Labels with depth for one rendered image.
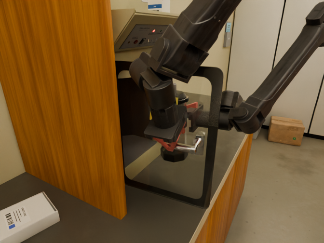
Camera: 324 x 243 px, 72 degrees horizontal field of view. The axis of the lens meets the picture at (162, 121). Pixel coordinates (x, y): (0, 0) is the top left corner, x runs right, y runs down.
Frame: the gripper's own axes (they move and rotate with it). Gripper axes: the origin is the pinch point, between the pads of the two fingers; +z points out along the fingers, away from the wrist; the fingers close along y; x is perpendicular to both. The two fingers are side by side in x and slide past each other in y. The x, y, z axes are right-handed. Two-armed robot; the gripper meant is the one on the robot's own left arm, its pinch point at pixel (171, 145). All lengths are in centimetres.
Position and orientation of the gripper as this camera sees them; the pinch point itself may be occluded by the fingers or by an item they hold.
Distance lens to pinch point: 55.8
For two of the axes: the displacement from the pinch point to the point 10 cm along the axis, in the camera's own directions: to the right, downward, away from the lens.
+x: 9.1, 1.7, -3.8
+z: 1.7, 7.0, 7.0
